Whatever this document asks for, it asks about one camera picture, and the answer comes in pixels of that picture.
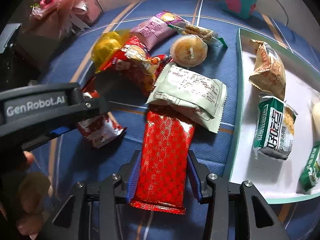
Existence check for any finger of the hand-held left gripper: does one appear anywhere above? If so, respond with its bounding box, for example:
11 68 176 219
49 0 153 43
64 95 112 131
21 126 78 152

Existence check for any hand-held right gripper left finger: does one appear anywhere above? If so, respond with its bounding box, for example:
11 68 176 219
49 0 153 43
44 150 140 240

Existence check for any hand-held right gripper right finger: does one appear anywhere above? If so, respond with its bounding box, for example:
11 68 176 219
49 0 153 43
187 150 290 240

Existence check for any red and white snack packet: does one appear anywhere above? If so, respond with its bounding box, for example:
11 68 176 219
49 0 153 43
75 75 128 150

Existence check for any red gold-patterned snack packet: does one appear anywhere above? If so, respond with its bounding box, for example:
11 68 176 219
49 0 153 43
129 105 195 215

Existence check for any large red snack packet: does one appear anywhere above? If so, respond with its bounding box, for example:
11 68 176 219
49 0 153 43
95 36 173 98

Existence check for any teal cardboard tray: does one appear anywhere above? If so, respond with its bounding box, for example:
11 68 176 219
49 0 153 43
222 28 320 204

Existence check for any yellow snack packet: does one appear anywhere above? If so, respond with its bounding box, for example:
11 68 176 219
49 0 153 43
91 30 130 74

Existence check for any pale green snack packet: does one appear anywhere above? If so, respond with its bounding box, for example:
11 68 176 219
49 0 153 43
145 62 227 133

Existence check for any purple snack packet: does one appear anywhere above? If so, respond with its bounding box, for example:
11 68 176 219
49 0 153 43
130 11 187 50

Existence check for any large green and white packet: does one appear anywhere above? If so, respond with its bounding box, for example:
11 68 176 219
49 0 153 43
252 92 298 161

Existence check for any golden round pastry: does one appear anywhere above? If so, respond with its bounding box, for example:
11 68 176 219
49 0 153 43
170 35 208 67

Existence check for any small green and white packet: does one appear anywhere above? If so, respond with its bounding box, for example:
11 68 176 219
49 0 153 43
296 141 320 193

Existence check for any clear green-edged cracker packet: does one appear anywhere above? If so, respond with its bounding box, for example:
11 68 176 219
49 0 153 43
166 21 227 48

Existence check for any white round pastry clear wrapper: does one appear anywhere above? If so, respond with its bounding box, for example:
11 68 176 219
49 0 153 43
311 100 320 140

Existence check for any tan snack packet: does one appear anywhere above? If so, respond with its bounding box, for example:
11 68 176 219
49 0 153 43
249 39 287 100

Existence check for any person's left hand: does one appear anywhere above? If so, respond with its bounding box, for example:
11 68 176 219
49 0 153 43
0 151 54 238

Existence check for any blue plaid bedsheet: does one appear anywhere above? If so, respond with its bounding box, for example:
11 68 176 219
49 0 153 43
25 0 320 240

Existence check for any pink flower bouquet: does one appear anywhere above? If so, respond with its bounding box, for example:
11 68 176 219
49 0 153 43
29 0 113 40

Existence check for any teal tin with pink print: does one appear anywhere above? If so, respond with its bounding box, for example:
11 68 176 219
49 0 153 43
221 0 258 20

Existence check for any white cable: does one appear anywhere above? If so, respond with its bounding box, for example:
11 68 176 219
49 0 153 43
264 0 290 27

